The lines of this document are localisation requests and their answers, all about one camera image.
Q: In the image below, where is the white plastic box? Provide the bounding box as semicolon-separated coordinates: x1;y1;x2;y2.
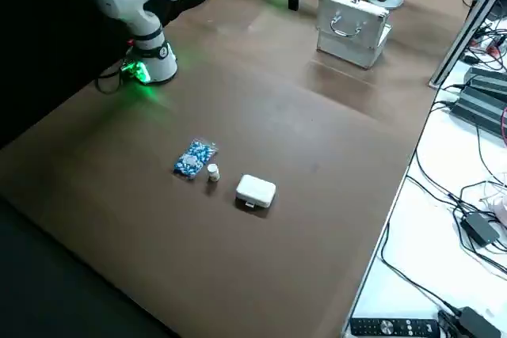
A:
235;174;277;210

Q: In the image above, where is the black power brick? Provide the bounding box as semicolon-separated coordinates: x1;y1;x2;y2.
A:
447;88;507;137
465;67;507;96

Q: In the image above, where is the silver aluminium medical case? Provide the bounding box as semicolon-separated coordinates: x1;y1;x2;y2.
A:
316;0;395;70

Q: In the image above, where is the blue capsule bag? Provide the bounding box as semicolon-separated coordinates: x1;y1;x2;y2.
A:
173;139;219;180

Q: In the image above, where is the black power adapter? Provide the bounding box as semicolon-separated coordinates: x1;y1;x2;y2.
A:
461;213;498;246
439;306;501;338

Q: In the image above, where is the black base cable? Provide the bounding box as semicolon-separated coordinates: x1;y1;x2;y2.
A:
96;47;134;94

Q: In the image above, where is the black remote bar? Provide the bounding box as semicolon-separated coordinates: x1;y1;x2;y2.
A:
350;317;441;338

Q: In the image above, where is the aluminium frame post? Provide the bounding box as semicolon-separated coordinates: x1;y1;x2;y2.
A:
426;0;507;88

